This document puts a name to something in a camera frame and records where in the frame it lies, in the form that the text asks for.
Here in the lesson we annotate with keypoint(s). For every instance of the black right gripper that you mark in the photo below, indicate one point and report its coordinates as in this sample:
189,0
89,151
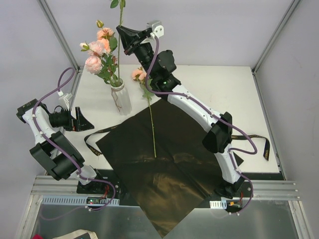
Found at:
136,42

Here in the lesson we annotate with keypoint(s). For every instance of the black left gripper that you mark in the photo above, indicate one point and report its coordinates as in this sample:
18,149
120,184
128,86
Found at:
74,120

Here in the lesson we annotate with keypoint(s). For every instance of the pink rose stem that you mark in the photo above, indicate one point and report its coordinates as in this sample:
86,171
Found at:
108,59
139,75
95,49
121,4

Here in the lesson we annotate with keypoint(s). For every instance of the black paper flower wrap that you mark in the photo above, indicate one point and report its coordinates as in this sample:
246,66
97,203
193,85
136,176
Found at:
184,173

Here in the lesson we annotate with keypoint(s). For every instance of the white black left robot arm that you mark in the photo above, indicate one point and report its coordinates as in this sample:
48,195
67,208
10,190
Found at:
52,150

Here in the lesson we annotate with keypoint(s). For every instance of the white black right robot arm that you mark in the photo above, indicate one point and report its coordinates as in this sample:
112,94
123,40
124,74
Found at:
217,126

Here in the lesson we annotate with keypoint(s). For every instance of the white ribbed ceramic vase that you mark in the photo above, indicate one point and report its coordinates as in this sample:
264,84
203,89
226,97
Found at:
120,95

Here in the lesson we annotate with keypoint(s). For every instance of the cream tote bag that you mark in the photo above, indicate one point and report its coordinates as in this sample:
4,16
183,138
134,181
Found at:
79,234

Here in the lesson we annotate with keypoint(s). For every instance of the red cloth item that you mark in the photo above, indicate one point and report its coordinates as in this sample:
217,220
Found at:
37,236

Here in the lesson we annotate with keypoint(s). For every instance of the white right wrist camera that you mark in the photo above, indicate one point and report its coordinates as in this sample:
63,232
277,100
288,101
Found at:
157,29

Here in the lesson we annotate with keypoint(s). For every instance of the aluminium front frame rail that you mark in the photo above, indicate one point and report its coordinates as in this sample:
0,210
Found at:
261,189

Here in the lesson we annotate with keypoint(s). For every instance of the left white cable duct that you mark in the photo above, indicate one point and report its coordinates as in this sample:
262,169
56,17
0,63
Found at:
79,201

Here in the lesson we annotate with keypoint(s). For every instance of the white cable duct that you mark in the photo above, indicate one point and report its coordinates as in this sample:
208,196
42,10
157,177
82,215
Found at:
224,204
79,201

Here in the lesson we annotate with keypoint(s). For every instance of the left aluminium frame post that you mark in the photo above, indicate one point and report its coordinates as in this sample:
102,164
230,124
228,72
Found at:
58,33

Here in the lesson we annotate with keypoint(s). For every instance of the aluminium frame post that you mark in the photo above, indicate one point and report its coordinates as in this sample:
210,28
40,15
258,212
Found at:
275,35
58,33

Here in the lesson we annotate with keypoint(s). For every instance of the right white cable duct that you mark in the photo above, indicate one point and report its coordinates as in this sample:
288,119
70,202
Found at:
224,204

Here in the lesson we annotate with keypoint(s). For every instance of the right aluminium frame post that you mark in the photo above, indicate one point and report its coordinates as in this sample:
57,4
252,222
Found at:
275,35

